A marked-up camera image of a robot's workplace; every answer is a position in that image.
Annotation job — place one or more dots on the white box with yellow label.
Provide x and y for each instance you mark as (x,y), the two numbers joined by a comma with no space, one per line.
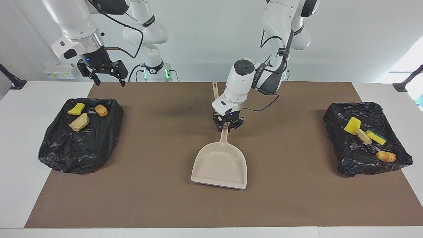
(66,71)
(49,73)

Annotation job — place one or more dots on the beige plastic dustpan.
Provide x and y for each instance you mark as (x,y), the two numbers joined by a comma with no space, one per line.
(219,165)

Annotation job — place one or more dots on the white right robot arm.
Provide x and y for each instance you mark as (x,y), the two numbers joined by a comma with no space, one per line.
(72,19)

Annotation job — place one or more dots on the yellow sponge wedge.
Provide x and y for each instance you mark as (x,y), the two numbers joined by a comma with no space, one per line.
(76,108)

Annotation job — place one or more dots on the notched yellow sponge piece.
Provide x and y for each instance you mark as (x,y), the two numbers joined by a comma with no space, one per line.
(352,125)

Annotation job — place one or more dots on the beige sponge chunk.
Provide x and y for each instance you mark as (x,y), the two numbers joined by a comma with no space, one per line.
(363,136)
(385,156)
(79,122)

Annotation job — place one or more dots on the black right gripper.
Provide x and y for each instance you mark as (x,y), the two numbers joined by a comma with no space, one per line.
(97,59)

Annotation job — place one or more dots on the brown oval sponge piece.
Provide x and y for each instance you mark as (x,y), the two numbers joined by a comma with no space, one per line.
(101,110)

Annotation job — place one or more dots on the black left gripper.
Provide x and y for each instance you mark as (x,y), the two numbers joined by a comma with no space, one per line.
(228,118)

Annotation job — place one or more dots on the bin with black bag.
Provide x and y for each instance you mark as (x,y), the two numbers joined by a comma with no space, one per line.
(363,158)
(79,148)

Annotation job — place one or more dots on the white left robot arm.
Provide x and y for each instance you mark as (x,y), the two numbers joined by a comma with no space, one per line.
(244,76)

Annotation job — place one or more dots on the beige brush with black bristles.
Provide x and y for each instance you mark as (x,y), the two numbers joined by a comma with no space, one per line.
(215,91)

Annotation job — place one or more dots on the brown table mat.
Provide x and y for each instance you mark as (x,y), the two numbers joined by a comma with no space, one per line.
(132,198)

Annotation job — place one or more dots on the yellow and green sponge piece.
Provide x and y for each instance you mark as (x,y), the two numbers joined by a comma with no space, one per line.
(376,137)

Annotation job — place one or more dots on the teal object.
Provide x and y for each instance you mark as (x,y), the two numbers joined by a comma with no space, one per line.
(420,100)

